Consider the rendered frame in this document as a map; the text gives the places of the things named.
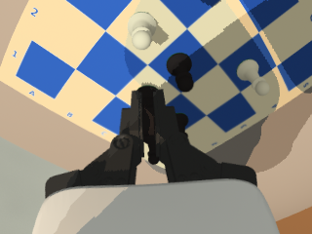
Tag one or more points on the white pawn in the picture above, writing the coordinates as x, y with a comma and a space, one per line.
247, 70
141, 26

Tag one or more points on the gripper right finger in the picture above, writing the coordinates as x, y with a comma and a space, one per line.
184, 162

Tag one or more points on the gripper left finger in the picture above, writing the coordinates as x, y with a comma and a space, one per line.
112, 167

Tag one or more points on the blue and cream chessboard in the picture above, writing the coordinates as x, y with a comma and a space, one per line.
77, 58

